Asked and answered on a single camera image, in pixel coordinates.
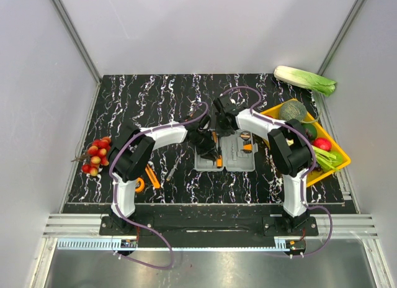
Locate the short orange screwdriver handle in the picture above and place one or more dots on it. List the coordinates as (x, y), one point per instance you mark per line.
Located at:
(219, 162)

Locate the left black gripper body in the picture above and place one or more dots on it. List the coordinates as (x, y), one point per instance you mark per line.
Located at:
(204, 143)

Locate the toy napa cabbage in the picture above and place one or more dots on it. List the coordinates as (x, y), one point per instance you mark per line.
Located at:
(305, 79)

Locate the orange tape measure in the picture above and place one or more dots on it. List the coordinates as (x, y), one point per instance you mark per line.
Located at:
(140, 185)

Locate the hex key set orange holder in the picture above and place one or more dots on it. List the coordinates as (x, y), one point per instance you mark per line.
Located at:
(247, 146)

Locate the toy cantaloupe melon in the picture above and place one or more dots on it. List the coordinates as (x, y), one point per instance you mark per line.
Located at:
(292, 110)

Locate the orange utility knife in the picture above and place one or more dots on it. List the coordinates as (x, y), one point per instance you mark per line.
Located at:
(152, 177)

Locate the grey plastic tool case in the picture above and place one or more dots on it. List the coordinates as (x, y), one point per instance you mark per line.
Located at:
(230, 149)

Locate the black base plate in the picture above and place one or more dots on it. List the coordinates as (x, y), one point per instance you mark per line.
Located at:
(262, 219)

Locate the toy red apple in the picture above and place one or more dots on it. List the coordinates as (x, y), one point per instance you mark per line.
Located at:
(322, 143)

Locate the toy green avocado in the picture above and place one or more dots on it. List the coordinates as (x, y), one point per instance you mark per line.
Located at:
(311, 131)

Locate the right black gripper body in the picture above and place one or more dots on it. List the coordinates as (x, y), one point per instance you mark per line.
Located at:
(221, 129)

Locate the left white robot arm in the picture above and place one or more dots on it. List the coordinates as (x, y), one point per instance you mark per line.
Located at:
(130, 154)

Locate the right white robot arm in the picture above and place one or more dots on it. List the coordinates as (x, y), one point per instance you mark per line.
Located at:
(291, 152)

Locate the toy lychee bunch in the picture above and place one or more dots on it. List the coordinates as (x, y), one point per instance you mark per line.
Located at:
(95, 157)

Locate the toy green leafy vegetable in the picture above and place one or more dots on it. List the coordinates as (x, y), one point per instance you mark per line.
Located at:
(328, 160)

